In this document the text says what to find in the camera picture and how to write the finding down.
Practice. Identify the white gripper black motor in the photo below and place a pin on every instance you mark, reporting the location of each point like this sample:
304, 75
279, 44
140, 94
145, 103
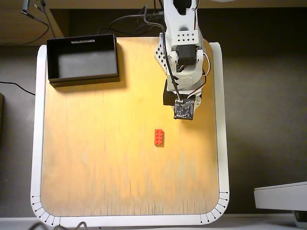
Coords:
168, 98

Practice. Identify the red lego brick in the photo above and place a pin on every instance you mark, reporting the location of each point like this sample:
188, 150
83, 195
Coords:
159, 137

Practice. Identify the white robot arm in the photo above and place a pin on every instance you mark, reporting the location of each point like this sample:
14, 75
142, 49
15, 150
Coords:
184, 38

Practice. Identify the black bin box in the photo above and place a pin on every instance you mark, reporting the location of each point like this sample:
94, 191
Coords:
84, 64

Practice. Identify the long white barcode label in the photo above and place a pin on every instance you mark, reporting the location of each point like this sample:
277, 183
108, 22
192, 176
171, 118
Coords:
82, 41

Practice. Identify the white plastic device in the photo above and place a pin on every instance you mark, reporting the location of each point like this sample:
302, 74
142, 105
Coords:
280, 198

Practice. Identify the black camera circuit board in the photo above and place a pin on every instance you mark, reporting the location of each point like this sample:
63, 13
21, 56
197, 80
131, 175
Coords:
184, 109

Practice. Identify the white rounded table frame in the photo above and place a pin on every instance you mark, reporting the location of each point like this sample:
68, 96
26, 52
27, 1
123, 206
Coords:
36, 143

